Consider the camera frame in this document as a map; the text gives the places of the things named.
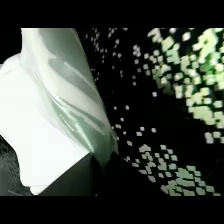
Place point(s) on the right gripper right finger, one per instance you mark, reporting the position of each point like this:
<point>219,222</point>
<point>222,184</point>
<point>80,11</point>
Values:
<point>123,180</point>

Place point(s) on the white long-sleeved shirt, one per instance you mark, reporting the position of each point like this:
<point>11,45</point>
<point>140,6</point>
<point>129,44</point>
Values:
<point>43,126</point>

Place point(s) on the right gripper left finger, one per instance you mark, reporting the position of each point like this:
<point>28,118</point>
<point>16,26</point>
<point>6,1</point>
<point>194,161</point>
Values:
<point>80,180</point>

